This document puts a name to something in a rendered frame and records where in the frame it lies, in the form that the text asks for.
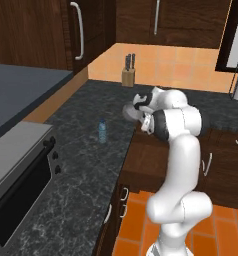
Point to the brown wooden drawer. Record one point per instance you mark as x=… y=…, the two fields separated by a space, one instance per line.
x=146 y=163

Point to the dark wood wall cupboard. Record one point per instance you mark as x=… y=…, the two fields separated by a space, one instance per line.
x=191 y=21

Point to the brown wooden base cupboard front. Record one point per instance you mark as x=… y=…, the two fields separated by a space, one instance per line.
x=227 y=170

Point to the dark wood base cupboard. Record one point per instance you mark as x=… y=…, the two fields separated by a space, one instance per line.
x=107 y=233

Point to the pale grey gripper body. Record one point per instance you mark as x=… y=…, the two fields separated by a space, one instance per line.
x=130 y=112

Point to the clear plastic water bottle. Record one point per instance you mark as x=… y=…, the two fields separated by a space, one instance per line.
x=102 y=131

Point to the black framed window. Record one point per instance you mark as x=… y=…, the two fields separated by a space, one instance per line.
x=224 y=36

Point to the silver toaster oven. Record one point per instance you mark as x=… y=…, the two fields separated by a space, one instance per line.
x=17 y=166

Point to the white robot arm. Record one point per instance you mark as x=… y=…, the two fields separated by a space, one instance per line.
x=182 y=156

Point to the dark grey flat appliance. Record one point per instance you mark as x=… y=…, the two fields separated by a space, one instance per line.
x=21 y=90

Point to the wooden knife block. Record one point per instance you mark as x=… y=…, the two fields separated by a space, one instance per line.
x=128 y=78

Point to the tall dark wood cupboard door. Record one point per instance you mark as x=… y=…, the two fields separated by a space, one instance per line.
x=31 y=31

